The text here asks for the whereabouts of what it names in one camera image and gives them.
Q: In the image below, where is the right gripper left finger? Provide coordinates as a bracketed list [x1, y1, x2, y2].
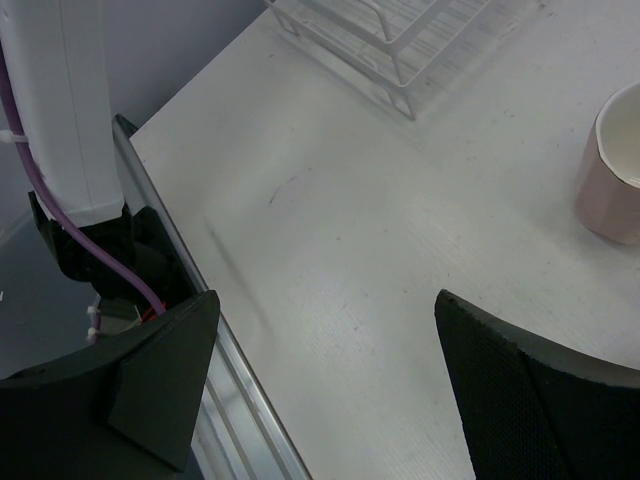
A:
[1, 303, 202, 479]

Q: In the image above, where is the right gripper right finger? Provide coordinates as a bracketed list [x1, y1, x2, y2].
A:
[434, 290, 639, 479]

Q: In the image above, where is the light pink plastic cup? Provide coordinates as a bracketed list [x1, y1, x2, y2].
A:
[574, 82, 639, 245]

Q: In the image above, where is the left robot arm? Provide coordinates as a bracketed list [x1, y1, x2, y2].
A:
[1, 1, 190, 315]

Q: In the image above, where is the aluminium mounting rail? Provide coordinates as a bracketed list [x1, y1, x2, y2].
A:
[113, 115, 310, 479]

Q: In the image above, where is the white wire dish rack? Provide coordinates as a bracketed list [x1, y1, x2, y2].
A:
[265, 0, 499, 120]

